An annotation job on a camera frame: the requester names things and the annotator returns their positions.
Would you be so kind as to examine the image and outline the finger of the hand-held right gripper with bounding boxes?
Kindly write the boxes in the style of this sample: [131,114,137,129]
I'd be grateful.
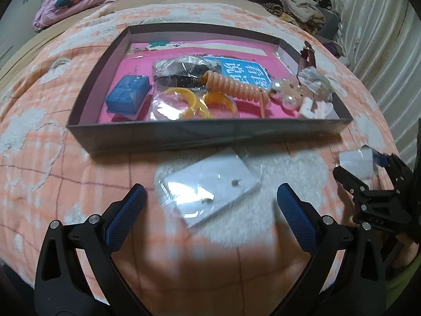
[362,145,414,188]
[333,166,371,205]

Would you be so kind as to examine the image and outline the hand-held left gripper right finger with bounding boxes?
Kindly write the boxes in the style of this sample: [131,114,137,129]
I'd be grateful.
[273,182,389,316]

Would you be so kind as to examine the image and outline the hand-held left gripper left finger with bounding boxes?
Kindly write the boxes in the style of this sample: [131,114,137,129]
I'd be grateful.
[34,184,148,316]

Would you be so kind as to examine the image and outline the small clear plastic packet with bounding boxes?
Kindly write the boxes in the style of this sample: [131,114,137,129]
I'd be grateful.
[339,148,379,180]

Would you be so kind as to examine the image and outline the white hair claw clip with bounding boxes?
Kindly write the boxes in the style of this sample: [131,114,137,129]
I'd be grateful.
[299,100,334,119]

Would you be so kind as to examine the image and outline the white earring card packet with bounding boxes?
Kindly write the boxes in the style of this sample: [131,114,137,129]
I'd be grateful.
[154,148,262,229]

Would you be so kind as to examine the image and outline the grey shallow cardboard box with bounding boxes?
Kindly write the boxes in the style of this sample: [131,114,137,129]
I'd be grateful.
[66,23,353,156]

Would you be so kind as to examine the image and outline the yellow bangles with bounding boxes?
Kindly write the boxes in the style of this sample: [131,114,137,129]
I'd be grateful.
[151,87,213,121]

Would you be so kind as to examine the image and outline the person's right forearm green sleeve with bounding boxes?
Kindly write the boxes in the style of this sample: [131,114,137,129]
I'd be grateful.
[385,263,415,303]

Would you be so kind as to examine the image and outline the person's right hand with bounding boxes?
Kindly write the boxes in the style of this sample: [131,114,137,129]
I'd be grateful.
[390,233,421,270]

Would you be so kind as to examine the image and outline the pearl hair clip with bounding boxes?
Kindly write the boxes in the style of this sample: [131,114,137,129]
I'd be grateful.
[270,79,305,109]

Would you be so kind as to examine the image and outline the crumpled clear plastic packet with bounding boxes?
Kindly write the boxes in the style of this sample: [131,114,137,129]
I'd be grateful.
[298,66,334,101]

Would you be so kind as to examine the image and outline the white striped curtain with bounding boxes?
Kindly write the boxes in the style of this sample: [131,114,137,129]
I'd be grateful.
[332,0,421,159]

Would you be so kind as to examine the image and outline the small blue box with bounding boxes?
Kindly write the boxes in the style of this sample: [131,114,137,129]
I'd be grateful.
[105,74,150,114]

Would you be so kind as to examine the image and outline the red hair clip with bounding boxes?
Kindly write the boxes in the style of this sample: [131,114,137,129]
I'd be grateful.
[298,41,316,73]

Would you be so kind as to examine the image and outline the amber bangle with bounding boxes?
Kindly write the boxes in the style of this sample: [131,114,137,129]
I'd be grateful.
[201,90,238,114]

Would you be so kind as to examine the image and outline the grey cloth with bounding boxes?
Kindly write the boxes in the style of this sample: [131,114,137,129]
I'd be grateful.
[319,8,343,40]

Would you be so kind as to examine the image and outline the black hair accessory in packet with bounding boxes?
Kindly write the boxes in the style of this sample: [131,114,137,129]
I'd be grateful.
[152,55,221,89]

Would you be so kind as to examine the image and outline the pile of clothes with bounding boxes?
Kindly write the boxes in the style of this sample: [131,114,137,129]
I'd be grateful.
[240,0,333,35]

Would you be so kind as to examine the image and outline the beige bed sheet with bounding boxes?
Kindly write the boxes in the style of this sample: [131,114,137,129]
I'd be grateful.
[0,0,273,86]

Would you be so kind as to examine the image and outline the pink quilt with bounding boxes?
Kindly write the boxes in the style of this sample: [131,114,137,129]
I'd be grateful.
[33,0,198,32]

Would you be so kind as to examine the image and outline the white wardrobe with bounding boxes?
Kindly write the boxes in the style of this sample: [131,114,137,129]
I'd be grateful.
[0,0,43,63]

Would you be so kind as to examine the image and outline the orange spiral hair tie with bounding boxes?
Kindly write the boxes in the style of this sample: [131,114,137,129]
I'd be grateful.
[201,70,273,117]

